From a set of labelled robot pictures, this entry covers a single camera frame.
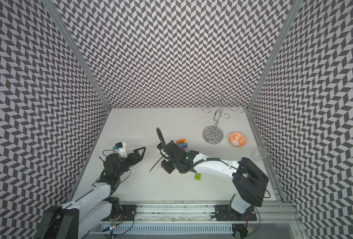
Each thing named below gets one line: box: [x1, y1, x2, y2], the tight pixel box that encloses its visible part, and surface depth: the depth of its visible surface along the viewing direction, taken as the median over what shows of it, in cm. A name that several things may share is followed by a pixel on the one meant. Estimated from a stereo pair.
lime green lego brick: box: [194, 173, 201, 181], surface depth 84 cm
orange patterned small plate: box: [228, 131, 247, 148], surface depth 98 cm
